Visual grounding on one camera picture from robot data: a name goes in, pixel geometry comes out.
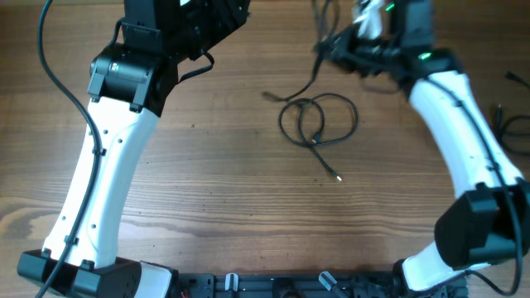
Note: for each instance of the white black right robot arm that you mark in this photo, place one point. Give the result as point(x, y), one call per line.
point(488, 223)

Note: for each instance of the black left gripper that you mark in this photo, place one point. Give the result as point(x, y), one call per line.
point(224, 16)

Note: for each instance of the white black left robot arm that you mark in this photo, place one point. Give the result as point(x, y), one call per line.
point(129, 82)

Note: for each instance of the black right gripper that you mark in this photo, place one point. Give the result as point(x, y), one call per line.
point(345, 40)

